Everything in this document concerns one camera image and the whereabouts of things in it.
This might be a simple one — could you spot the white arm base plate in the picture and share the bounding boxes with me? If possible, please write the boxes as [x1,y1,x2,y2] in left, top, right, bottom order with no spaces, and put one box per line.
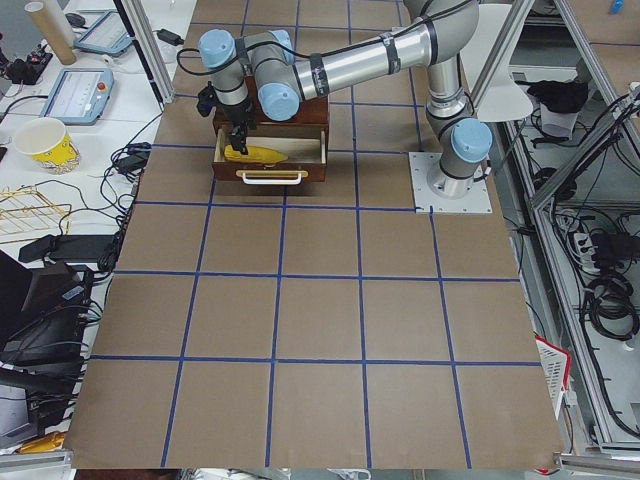
[408,152,492,215]

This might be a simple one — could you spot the cardboard tube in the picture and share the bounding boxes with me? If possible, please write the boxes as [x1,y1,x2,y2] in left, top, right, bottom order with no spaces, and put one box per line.
[24,0,76,66]

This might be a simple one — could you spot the white plastic chair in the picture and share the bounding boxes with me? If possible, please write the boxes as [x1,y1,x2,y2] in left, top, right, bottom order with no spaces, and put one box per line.
[472,50,533,123]

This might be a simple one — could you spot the dark wooden drawer cabinet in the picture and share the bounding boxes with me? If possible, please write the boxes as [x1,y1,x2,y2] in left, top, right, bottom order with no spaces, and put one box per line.
[245,77,330,132]

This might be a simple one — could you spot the yellow corn cob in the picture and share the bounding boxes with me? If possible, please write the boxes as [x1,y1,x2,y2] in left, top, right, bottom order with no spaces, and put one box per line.
[224,145,288,165]

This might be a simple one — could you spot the blue teach pendant far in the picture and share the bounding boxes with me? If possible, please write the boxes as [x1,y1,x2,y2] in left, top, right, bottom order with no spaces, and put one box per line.
[74,10,132,57]

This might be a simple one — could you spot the popcorn paper bucket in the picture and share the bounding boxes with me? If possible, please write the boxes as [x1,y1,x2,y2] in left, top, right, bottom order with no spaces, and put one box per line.
[13,117,81,174]

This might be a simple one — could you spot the black power adapter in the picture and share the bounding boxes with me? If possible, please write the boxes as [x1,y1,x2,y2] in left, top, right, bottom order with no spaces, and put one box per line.
[156,29,184,46]

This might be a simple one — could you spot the aluminium frame post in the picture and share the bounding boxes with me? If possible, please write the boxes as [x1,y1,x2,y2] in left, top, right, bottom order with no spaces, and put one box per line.
[114,0,175,105]

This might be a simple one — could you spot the black gripper near corn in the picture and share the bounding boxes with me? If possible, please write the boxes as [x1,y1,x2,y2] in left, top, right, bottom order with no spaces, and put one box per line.
[196,82,256,155]

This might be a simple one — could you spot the gold wire rack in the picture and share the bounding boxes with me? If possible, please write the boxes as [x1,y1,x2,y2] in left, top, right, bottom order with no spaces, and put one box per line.
[1,186,72,244]

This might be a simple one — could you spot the blue teach pendant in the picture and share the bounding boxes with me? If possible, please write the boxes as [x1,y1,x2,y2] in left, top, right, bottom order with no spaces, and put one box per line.
[40,68,114,126]
[74,10,132,57]

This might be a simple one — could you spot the grey robot arm near corn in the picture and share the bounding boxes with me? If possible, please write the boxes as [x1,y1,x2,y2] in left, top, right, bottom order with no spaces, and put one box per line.
[197,1,492,199]

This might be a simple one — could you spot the blue teach pendant near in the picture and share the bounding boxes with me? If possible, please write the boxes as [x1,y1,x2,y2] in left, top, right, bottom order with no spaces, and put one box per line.
[40,68,114,126]

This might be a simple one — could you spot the red white plastic basket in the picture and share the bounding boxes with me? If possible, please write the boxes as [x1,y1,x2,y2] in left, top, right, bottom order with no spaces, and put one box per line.
[535,335,572,419]

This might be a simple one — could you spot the light wood drawer white handle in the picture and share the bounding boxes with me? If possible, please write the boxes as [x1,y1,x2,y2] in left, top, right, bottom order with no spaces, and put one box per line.
[212,124,328,186]

